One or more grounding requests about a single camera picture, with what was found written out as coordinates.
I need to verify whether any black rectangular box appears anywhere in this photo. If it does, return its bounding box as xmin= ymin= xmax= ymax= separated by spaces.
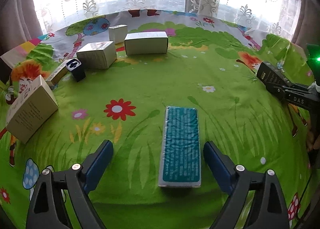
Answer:
xmin=256 ymin=61 xmax=292 ymax=95

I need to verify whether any teal green box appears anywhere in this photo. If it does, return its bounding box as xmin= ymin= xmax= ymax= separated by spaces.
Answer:
xmin=158 ymin=106 xmax=201 ymax=188

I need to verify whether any beige kraft box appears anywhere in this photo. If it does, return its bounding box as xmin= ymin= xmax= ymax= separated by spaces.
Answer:
xmin=5 ymin=75 xmax=58 ymax=143

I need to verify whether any slim gold edged box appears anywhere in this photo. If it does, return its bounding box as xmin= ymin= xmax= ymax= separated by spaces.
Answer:
xmin=46 ymin=64 xmax=68 ymax=89

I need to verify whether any small black cube box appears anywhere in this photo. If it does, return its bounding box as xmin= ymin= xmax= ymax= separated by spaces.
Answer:
xmin=66 ymin=58 xmax=86 ymax=82

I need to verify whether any white grey text box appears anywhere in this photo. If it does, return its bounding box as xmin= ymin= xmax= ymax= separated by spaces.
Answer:
xmin=124 ymin=31 xmax=169 ymax=56

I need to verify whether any white orange medicine box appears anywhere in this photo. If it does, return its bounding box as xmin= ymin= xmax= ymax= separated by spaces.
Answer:
xmin=76 ymin=41 xmax=117 ymax=69

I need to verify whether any small white box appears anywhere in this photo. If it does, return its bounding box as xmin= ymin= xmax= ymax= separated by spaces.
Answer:
xmin=108 ymin=24 xmax=128 ymax=44

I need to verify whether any green cartoon bedsheet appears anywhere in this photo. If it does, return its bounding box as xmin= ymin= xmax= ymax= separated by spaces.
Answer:
xmin=1 ymin=10 xmax=319 ymax=228

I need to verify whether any mauve drape curtain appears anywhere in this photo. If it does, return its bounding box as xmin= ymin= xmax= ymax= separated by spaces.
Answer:
xmin=1 ymin=0 xmax=43 ymax=52

